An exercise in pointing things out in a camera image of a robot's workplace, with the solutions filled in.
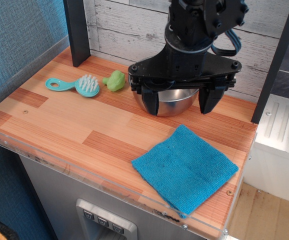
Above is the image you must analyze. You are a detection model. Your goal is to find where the dark grey post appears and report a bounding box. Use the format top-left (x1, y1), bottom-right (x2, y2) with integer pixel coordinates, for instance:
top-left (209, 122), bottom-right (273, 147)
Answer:
top-left (63, 0), bottom-right (91, 67)
top-left (251, 13), bottom-right (289, 124)

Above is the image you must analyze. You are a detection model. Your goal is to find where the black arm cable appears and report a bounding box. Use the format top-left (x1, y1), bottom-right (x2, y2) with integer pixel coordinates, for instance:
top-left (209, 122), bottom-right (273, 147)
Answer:
top-left (211, 27), bottom-right (242, 57)

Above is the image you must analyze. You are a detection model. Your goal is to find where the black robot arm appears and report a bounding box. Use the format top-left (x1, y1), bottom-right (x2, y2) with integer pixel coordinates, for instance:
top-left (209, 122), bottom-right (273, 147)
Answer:
top-left (128, 0), bottom-right (249, 116)

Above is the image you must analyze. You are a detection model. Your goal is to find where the silver dispenser button panel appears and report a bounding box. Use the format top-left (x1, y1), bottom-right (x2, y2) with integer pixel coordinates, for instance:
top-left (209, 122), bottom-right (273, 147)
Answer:
top-left (76, 198), bottom-right (138, 240)

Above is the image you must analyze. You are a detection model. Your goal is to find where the dark grey right post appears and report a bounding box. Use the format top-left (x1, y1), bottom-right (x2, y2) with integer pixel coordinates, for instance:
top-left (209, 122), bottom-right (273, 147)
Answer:
top-left (251, 13), bottom-right (289, 124)

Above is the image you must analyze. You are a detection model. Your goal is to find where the white ribbed side counter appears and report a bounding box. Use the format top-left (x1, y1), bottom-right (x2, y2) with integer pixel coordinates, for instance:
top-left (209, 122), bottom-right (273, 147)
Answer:
top-left (244, 94), bottom-right (289, 201)

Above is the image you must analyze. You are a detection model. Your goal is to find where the clear acrylic table guard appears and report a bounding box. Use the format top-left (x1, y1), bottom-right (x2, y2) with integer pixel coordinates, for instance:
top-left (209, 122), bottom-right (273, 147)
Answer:
top-left (0, 126), bottom-right (258, 239)

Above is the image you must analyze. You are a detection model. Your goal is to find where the dark grey left post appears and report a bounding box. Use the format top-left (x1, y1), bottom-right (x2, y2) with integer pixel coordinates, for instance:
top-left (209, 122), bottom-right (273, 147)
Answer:
top-left (63, 0), bottom-right (91, 67)

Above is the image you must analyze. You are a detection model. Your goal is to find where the blue knitted cloth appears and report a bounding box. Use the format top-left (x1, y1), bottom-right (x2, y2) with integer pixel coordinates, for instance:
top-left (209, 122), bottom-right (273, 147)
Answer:
top-left (131, 125), bottom-right (239, 219)

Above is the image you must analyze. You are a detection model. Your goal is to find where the stainless steel bowl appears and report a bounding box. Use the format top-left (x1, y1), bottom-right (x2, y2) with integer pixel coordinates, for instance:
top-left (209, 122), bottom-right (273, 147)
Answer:
top-left (132, 88), bottom-right (199, 117)

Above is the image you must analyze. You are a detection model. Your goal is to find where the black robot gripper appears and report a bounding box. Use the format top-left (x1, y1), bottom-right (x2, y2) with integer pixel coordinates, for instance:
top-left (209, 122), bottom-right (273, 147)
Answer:
top-left (128, 43), bottom-right (242, 116)

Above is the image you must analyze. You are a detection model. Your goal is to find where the grey cabinet front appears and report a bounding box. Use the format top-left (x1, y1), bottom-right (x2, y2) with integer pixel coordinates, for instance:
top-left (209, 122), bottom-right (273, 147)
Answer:
top-left (18, 152), bottom-right (220, 240)

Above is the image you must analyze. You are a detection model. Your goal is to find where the teal toy hair brush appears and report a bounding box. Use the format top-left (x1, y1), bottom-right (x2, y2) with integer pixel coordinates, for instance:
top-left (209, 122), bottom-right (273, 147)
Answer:
top-left (45, 74), bottom-right (100, 98)

